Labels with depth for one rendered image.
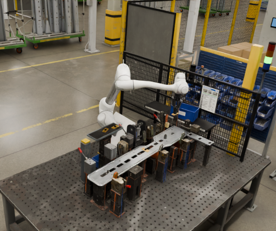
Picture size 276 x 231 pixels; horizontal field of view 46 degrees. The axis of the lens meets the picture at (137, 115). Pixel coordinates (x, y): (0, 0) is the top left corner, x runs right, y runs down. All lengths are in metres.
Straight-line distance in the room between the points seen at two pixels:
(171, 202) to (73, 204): 0.89
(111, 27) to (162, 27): 5.46
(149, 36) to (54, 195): 3.37
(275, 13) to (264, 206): 6.20
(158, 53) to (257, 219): 2.95
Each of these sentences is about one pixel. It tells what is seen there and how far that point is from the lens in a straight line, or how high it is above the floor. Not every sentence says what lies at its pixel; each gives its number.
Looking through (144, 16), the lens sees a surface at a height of 1.82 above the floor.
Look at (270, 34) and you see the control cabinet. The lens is 9.75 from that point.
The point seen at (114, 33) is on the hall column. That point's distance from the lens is 10.80.
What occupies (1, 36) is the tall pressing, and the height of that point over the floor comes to 0.43.
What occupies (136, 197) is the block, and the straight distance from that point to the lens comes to 3.07.
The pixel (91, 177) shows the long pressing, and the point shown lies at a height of 1.00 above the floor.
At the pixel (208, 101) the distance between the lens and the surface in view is 3.86.
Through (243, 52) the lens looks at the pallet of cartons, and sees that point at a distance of 7.71.
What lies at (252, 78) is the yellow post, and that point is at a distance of 3.63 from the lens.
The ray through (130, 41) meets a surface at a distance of 5.97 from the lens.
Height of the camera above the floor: 2.72
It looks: 26 degrees down
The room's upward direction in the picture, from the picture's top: 5 degrees clockwise
